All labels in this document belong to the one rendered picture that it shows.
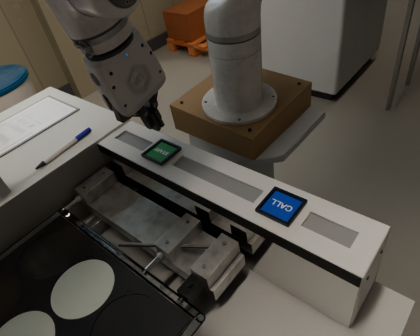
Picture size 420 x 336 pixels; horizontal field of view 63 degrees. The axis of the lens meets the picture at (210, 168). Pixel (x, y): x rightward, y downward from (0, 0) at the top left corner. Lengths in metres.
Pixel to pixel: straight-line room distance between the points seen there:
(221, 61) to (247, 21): 0.10
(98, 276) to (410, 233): 1.46
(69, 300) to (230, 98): 0.53
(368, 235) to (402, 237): 1.27
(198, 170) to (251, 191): 0.11
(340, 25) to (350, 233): 1.89
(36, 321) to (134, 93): 0.36
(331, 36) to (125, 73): 1.92
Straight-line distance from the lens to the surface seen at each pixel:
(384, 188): 1.96
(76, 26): 0.49
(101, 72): 0.51
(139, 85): 0.55
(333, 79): 2.45
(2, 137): 0.91
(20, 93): 2.45
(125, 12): 0.42
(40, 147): 0.81
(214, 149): 0.87
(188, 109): 0.90
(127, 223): 0.67
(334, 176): 1.98
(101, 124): 0.80
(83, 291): 0.59
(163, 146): 0.67
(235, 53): 0.76
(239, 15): 0.73
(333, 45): 2.36
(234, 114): 0.84
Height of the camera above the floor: 1.36
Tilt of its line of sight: 41 degrees down
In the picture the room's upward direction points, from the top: 12 degrees counter-clockwise
